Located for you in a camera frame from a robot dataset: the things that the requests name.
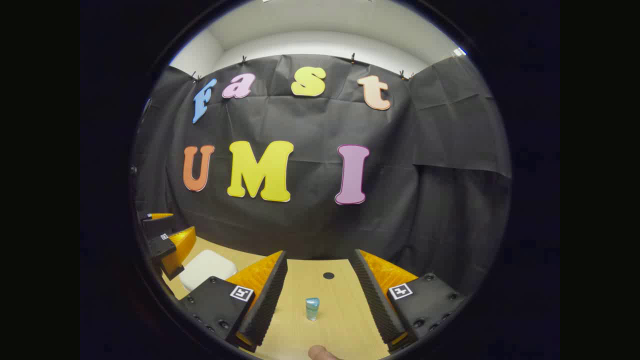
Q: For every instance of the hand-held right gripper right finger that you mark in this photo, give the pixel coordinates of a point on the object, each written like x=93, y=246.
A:
x=372, y=295

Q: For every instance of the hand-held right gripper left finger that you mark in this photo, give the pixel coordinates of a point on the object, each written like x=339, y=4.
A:
x=267, y=295

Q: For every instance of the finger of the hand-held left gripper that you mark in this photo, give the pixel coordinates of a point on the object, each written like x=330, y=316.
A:
x=157, y=227
x=162, y=246

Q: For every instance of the teal tube with blue cap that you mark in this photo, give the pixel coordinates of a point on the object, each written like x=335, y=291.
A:
x=312, y=307

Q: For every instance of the white suitcase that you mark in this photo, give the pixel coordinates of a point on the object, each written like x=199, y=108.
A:
x=207, y=267

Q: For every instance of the black backdrop cloth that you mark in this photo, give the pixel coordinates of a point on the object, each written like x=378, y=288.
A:
x=310, y=220

